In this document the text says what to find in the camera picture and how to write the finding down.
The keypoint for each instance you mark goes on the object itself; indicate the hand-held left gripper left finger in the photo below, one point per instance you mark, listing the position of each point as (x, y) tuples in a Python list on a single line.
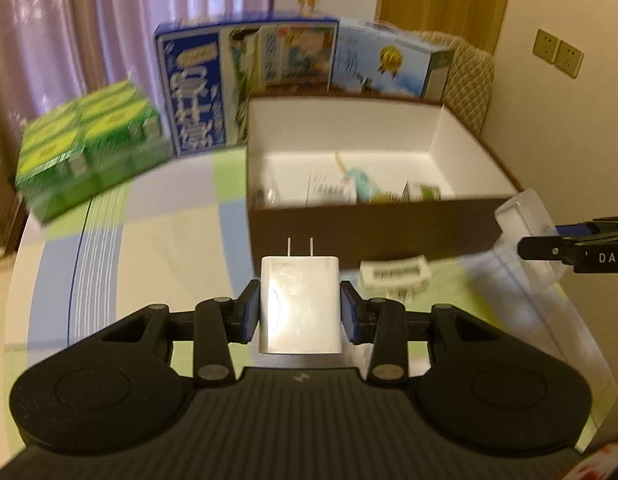
[(249, 312)]

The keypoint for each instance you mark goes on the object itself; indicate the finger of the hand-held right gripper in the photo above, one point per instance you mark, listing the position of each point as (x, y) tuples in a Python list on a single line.
[(544, 249), (574, 230)]

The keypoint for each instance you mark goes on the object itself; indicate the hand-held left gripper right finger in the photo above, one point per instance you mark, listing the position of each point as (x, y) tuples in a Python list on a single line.
[(349, 315)]

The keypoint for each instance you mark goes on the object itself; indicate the clear plastic case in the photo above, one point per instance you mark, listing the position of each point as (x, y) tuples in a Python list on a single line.
[(524, 215)]

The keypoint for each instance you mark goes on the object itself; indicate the white two-prong plug adapter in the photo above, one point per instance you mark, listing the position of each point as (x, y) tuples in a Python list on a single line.
[(299, 305)]

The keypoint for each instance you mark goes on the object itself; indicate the white plastic holder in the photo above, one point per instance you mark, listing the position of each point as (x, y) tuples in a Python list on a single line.
[(394, 272)]

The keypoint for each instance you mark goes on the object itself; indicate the brown cardboard box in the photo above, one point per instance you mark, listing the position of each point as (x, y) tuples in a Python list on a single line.
[(339, 232)]

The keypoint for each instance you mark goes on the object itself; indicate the blue and white medicine box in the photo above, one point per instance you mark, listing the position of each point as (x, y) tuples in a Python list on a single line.
[(329, 187)]

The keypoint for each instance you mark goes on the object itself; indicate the green handheld mini fan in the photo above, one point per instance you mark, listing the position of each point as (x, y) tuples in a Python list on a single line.
[(361, 182)]

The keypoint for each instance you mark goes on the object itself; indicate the green and white small box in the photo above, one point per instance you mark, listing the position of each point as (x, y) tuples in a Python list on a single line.
[(421, 192)]

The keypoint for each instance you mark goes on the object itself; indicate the plaid tablecloth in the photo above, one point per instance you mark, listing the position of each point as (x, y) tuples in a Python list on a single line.
[(139, 240)]

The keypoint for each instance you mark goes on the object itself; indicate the beige quilted chair cover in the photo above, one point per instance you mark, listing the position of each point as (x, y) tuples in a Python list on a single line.
[(469, 85)]

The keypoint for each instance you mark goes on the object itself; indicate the red and white cloth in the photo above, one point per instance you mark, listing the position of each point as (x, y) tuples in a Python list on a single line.
[(604, 465)]

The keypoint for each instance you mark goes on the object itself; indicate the green shrink-wrapped drink pack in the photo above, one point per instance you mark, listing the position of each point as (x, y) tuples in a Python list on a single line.
[(89, 150)]

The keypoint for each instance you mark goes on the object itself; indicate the light blue milk carton case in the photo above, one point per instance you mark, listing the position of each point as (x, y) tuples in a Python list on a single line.
[(369, 60)]

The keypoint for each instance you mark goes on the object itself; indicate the pink curtain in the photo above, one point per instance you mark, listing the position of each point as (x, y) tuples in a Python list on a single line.
[(89, 20)]

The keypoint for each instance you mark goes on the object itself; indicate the beige wall socket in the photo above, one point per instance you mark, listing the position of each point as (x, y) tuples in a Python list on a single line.
[(569, 57), (545, 45)]

